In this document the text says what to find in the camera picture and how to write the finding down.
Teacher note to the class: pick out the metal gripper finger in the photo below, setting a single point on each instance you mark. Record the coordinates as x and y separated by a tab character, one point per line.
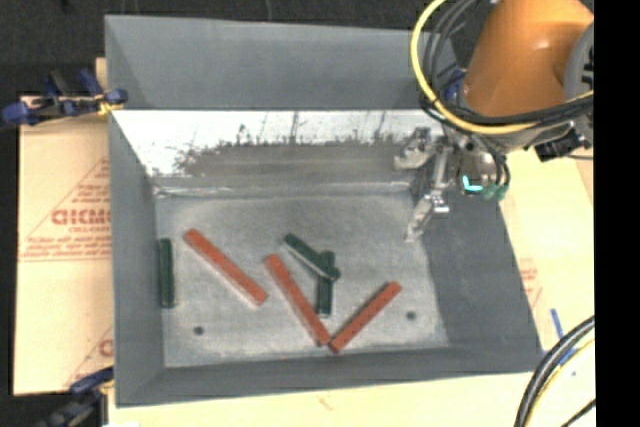
430	206
414	155

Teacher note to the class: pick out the black cylinder on white bracket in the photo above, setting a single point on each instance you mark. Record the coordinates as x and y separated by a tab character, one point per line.
557	145

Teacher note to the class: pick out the brown cardboard board, red print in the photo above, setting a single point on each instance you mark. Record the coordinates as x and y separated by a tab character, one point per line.
60	305

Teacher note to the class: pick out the red-brown flat block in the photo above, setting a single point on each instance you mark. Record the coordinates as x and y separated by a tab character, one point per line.
365	317
225	267
295	297

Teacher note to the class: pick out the dark green flat block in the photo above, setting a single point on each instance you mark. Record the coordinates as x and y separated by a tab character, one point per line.
325	295
305	250
166	272

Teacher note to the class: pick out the grey metal bin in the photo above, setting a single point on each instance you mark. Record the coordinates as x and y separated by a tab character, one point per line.
300	215

